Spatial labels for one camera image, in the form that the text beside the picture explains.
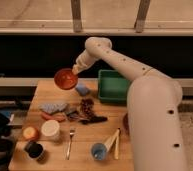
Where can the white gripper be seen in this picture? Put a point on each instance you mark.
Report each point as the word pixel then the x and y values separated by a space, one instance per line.
pixel 83 62

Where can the red bowl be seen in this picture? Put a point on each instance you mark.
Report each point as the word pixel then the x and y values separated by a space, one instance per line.
pixel 65 79

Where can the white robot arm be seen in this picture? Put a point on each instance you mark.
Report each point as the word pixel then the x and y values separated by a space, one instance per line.
pixel 152 103

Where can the blue sponge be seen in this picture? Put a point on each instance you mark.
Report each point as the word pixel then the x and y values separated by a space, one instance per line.
pixel 82 89

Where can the pine cone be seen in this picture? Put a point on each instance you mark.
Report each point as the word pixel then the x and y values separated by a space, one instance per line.
pixel 86 107

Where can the green plastic tray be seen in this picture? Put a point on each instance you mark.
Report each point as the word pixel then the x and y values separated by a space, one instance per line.
pixel 112 87

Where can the blue patterned cloth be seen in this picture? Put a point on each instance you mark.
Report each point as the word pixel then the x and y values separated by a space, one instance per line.
pixel 52 108

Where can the small dark block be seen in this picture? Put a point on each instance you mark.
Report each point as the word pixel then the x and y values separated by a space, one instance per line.
pixel 72 114

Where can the orange carrot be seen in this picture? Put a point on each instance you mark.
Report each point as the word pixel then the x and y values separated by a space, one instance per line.
pixel 58 118

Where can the dark brush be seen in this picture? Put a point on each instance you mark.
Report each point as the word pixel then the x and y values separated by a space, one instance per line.
pixel 95 119

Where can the white round container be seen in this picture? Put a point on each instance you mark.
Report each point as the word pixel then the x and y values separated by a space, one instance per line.
pixel 51 129

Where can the silver fork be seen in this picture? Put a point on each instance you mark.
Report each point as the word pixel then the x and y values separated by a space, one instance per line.
pixel 71 134

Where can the purple bowl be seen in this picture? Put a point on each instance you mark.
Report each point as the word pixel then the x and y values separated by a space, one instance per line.
pixel 125 123

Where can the red yellow apple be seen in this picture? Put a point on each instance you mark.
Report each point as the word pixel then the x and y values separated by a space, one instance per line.
pixel 30 133

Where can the wooden tongs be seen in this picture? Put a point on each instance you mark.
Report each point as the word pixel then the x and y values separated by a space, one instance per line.
pixel 113 142

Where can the blue cup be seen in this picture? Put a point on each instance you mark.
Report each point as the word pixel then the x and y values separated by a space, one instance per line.
pixel 99 151

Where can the black cup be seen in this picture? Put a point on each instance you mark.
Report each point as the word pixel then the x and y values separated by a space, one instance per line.
pixel 33 149

